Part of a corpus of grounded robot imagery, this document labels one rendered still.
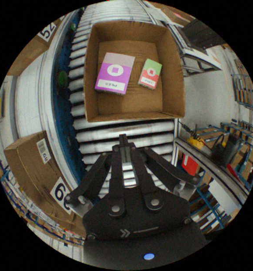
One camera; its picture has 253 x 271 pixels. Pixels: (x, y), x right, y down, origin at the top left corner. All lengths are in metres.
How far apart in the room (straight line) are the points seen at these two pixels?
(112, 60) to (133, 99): 0.19
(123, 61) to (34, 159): 0.45
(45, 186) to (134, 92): 0.50
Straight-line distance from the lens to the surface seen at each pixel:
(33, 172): 0.34
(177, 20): 0.96
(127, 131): 0.43
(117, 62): 0.38
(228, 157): 0.36
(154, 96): 0.44
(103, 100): 0.41
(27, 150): 0.33
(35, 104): 0.45
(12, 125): 0.66
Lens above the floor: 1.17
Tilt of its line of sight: 72 degrees down
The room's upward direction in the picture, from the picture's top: 162 degrees clockwise
